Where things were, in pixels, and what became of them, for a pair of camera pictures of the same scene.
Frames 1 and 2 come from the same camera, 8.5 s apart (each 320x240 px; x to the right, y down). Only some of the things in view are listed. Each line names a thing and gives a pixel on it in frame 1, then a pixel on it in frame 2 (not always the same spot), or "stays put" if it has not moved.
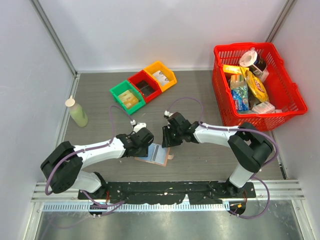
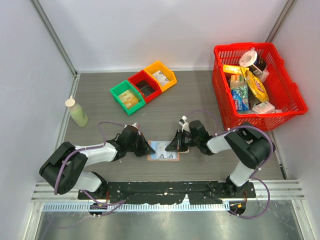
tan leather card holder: x=168 y=156 → x=161 y=154
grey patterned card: x=161 y=77 stays put
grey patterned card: x=163 y=79 stays put
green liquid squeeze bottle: x=77 y=112 stays put
